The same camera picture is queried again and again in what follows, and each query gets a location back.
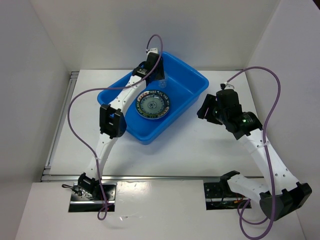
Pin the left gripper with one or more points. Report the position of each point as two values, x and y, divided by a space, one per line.
160 75

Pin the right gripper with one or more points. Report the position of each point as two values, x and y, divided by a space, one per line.
210 101

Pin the clear plastic cup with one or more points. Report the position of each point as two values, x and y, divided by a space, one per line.
162 83

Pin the blue floral pattern plate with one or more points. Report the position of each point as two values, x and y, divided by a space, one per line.
151 105

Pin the white plate dark teal rim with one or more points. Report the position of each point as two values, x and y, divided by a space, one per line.
161 93

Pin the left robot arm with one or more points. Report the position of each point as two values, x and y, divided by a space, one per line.
112 121

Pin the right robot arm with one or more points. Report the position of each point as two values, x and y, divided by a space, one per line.
282 193

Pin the blue plastic bin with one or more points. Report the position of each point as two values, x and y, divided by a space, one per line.
183 87

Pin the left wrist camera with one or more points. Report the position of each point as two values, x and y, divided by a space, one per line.
152 50

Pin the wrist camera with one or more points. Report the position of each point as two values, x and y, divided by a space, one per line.
226 85
152 50

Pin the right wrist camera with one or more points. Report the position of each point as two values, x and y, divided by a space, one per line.
226 85

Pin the aluminium left rail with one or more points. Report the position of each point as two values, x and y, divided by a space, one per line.
61 120

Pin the aluminium rail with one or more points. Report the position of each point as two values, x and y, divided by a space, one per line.
61 120
126 178

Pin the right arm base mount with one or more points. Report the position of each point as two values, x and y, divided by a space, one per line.
216 199

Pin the aluminium front rail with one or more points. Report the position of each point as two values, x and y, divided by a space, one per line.
126 178

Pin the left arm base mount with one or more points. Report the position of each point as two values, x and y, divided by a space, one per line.
81 202

